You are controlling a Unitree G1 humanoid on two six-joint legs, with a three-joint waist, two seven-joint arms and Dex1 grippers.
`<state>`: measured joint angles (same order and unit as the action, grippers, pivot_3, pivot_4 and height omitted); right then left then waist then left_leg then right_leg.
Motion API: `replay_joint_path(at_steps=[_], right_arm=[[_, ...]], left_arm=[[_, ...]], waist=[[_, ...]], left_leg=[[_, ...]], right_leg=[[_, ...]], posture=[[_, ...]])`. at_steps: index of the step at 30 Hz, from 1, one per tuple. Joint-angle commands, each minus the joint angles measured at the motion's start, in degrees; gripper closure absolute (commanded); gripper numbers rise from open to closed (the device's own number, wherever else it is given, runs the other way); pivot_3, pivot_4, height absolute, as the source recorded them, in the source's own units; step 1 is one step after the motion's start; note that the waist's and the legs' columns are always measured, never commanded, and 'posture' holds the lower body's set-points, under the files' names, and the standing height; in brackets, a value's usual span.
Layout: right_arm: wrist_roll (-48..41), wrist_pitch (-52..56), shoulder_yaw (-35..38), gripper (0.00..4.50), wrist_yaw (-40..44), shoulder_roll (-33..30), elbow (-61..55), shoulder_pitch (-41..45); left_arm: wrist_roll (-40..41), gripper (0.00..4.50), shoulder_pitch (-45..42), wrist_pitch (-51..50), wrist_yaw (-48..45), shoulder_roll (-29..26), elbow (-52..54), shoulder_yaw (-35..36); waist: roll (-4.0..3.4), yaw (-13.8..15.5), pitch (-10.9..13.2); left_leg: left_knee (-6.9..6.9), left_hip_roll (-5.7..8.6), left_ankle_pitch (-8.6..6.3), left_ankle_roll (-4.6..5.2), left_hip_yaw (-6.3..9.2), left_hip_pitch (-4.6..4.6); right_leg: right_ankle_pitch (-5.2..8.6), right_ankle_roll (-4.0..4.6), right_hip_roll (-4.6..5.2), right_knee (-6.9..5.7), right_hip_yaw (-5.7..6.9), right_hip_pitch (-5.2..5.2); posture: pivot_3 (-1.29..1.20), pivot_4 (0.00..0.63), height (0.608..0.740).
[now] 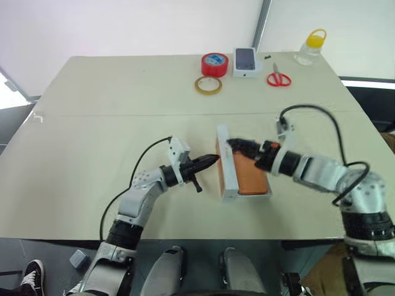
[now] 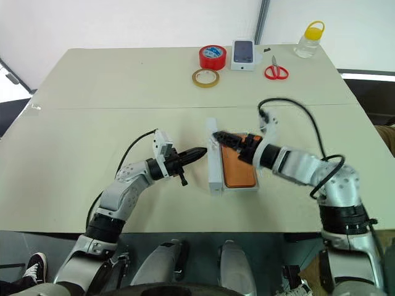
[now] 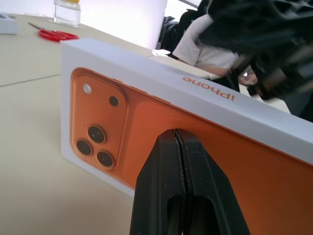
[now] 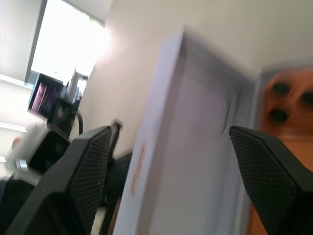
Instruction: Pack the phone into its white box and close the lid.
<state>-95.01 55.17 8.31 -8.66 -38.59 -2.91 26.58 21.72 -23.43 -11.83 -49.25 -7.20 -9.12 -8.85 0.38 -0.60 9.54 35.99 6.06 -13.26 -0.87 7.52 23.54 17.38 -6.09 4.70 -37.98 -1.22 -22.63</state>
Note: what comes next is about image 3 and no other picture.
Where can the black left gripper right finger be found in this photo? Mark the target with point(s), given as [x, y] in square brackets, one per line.
[210, 195]

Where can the white box dark phone print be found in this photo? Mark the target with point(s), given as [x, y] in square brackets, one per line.
[8, 25]

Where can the clear jar yellow lid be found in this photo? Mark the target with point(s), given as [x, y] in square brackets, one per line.
[67, 14]

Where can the seated bystander person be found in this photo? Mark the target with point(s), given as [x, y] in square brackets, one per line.
[200, 49]

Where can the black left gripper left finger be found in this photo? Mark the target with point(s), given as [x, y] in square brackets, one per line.
[154, 191]

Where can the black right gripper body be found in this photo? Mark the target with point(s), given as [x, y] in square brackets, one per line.
[256, 24]

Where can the black office chair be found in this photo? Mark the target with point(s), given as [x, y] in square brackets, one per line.
[171, 31]

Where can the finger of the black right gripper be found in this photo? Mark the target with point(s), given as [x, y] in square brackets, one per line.
[269, 83]

